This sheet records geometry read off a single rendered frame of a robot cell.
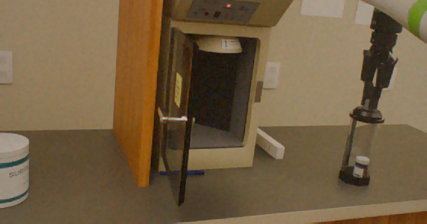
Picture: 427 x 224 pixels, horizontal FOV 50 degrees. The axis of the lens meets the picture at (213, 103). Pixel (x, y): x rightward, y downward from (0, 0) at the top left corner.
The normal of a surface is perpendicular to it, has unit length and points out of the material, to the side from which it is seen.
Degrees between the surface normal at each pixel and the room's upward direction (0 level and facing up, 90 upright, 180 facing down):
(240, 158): 90
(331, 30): 90
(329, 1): 90
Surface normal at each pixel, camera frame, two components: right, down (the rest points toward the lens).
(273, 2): 0.17, 0.88
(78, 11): 0.35, 0.29
